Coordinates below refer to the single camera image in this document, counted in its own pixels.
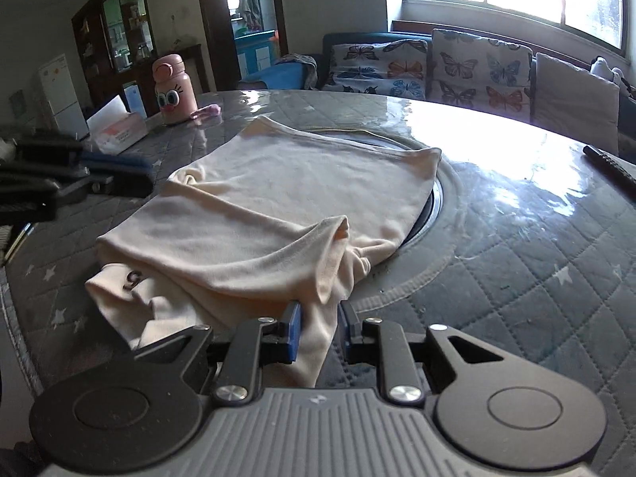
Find smartphone with gold edge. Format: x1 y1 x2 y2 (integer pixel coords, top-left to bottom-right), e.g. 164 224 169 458
0 223 35 265

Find square butterfly print cushion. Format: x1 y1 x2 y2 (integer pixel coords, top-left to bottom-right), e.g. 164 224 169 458
430 29 535 122

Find black remote control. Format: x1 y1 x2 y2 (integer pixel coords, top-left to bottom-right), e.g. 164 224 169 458
582 144 636 187

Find cream garment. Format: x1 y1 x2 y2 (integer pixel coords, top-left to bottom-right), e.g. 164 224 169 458
84 115 443 388

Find white tissue box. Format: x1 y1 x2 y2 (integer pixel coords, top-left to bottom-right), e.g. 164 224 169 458
87 95 149 155

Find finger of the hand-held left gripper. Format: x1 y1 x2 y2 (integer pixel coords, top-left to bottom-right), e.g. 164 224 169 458
0 166 152 224
15 139 152 172

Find grey quilted star table cover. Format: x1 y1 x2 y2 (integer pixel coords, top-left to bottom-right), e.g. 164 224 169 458
0 89 636 477

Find pink cartoon face bottle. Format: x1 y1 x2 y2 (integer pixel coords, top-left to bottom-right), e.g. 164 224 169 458
151 54 200 125

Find white refrigerator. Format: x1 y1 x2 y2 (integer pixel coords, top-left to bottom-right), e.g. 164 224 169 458
39 54 90 139

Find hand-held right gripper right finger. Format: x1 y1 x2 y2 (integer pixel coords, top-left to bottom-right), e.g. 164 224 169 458
338 301 502 405

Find blue cabinet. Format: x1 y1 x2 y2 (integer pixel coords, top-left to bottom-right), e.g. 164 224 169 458
233 30 279 78

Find hanging clothes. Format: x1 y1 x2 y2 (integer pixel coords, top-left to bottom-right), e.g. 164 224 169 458
237 0 260 27

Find plain beige cushion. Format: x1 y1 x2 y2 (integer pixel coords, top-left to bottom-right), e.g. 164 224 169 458
531 52 621 155

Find blue chair with grey cloth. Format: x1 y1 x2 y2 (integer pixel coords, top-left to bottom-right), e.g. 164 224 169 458
238 52 319 91

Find dark wooden door frame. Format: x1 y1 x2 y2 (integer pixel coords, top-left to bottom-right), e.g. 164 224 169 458
194 0 289 93

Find wide butterfly print cushion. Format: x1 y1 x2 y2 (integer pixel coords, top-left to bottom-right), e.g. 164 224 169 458
325 39 429 101

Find white plush toy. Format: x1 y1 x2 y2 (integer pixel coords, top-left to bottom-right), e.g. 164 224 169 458
590 56 636 97

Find dark wooden display cabinet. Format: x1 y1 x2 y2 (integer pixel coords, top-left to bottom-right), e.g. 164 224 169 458
71 0 155 107

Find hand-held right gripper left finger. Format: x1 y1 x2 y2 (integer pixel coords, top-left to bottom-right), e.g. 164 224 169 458
133 301 303 405

